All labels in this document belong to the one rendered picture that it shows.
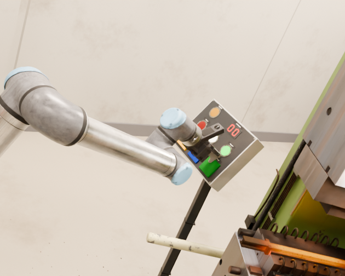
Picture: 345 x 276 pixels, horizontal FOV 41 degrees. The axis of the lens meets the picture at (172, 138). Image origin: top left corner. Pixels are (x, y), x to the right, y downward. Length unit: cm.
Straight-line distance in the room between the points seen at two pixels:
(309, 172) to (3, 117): 96
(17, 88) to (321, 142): 94
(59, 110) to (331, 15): 400
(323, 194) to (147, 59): 258
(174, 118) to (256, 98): 316
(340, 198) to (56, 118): 90
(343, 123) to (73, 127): 80
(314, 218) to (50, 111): 115
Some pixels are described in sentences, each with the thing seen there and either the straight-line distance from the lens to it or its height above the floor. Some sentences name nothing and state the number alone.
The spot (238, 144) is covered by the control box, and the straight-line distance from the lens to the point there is 196.
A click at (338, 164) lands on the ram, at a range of 145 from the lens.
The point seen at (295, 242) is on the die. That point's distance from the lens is 183.
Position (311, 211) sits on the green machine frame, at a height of 107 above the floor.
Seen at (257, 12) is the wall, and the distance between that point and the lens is 428.
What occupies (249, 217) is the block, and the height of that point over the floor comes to 82.
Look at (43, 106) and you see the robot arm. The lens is 123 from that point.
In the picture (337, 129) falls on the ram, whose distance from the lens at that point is 151.
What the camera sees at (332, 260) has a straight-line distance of 183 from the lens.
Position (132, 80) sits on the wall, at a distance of 387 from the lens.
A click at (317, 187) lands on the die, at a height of 131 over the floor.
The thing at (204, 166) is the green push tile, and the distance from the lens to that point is 198.
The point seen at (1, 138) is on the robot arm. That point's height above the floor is 119.
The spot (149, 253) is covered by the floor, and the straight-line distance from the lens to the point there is 298.
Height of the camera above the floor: 190
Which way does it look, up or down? 26 degrees down
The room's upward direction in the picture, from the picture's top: 22 degrees clockwise
